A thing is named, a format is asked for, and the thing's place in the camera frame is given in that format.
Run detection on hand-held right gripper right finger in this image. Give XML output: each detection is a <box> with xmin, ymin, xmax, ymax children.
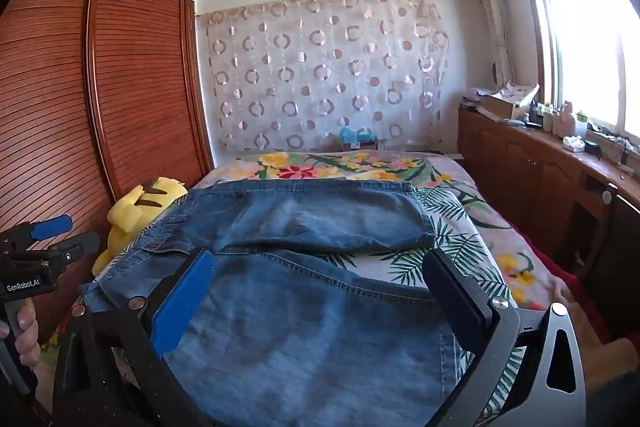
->
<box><xmin>422</xmin><ymin>248</ymin><xmax>587</xmax><ymax>427</ymax></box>

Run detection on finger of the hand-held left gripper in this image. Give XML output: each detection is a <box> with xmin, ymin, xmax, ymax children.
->
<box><xmin>46</xmin><ymin>231</ymin><xmax>102</xmax><ymax>264</ymax></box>
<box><xmin>19</xmin><ymin>215</ymin><xmax>74</xmax><ymax>243</ymax></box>

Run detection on circle-patterned sheer curtain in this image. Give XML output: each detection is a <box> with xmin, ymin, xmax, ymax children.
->
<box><xmin>196</xmin><ymin>0</ymin><xmax>452</xmax><ymax>154</ymax></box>

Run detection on small cardboard box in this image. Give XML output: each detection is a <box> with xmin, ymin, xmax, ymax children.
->
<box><xmin>340</xmin><ymin>138</ymin><xmax>387</xmax><ymax>153</ymax></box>

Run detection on blue toy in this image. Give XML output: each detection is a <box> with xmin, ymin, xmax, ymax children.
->
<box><xmin>338</xmin><ymin>126</ymin><xmax>377</xmax><ymax>146</ymax></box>

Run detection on wooden slatted wardrobe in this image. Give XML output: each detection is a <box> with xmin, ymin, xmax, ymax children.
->
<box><xmin>0</xmin><ymin>0</ymin><xmax>217</xmax><ymax>358</ymax></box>

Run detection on floral blanket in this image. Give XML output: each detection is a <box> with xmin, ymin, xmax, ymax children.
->
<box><xmin>191</xmin><ymin>151</ymin><xmax>553</xmax><ymax>313</ymax></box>

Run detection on open cardboard box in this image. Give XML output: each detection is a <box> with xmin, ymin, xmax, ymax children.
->
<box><xmin>481</xmin><ymin>82</ymin><xmax>542</xmax><ymax>121</ymax></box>

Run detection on bundled white curtain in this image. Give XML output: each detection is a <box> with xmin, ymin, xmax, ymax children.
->
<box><xmin>466</xmin><ymin>0</ymin><xmax>517</xmax><ymax>88</ymax></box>

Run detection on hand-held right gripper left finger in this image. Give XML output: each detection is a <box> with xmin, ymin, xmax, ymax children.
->
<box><xmin>52</xmin><ymin>248</ymin><xmax>217</xmax><ymax>427</ymax></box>

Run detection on yellow plush toy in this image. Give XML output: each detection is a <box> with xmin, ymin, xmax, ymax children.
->
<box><xmin>92</xmin><ymin>176</ymin><xmax>190</xmax><ymax>278</ymax></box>

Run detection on wooden side cabinet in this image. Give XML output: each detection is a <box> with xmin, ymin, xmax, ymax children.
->
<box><xmin>457</xmin><ymin>103</ymin><xmax>640</xmax><ymax>343</ymax></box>

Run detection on blue denim pants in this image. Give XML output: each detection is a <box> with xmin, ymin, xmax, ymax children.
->
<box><xmin>80</xmin><ymin>178</ymin><xmax>473</xmax><ymax>427</ymax></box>

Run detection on leaf-print bed sheet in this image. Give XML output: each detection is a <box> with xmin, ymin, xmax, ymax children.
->
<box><xmin>320</xmin><ymin>183</ymin><xmax>518</xmax><ymax>427</ymax></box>

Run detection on window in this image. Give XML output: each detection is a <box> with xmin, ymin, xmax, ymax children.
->
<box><xmin>510</xmin><ymin>0</ymin><xmax>640</xmax><ymax>150</ymax></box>

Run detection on person's left hand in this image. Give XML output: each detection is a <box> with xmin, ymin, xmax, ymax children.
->
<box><xmin>14</xmin><ymin>301</ymin><xmax>42</xmax><ymax>364</ymax></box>

